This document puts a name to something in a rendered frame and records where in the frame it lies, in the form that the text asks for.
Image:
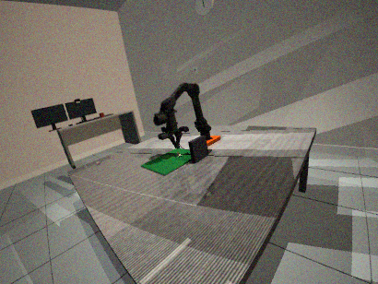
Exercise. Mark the green circuit board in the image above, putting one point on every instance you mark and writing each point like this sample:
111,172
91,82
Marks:
169,162

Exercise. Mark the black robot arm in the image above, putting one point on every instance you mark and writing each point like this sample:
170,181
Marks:
166,111

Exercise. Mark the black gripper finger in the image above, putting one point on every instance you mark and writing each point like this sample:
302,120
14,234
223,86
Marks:
172,140
178,137

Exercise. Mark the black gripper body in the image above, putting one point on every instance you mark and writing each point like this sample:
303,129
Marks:
172,127

